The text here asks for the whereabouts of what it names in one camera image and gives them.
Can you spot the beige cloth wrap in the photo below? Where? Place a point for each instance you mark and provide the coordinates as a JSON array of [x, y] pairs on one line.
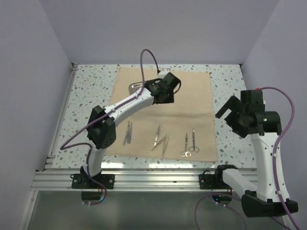
[[192, 109]]

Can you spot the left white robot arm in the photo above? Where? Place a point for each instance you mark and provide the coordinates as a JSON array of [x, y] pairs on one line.
[[104, 121]]

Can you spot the steel tweezers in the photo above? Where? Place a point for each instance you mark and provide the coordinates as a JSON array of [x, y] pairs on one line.
[[164, 146], [157, 136], [160, 141]]

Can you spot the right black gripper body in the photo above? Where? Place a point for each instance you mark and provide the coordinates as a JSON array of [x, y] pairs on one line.
[[235, 120]]

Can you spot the steel instrument tray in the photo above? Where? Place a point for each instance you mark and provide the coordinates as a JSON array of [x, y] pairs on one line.
[[137, 88]]

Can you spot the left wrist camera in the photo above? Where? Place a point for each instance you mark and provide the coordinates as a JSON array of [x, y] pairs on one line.
[[163, 72]]

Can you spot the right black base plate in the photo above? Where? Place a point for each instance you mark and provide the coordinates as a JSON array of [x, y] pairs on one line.
[[212, 181]]

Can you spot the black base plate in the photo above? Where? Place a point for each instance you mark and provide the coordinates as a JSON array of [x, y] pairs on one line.
[[82, 181], [212, 181]]

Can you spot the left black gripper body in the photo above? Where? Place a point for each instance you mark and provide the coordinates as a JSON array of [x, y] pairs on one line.
[[170, 99]]

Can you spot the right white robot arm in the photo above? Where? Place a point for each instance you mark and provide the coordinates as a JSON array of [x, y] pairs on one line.
[[269, 197]]

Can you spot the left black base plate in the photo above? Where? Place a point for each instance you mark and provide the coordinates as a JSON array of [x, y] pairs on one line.
[[82, 181]]

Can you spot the aluminium rail frame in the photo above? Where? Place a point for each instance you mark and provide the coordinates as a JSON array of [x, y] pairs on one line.
[[93, 84]]

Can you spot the steel scissors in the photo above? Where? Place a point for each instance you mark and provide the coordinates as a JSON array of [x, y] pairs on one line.
[[193, 148], [185, 153]]

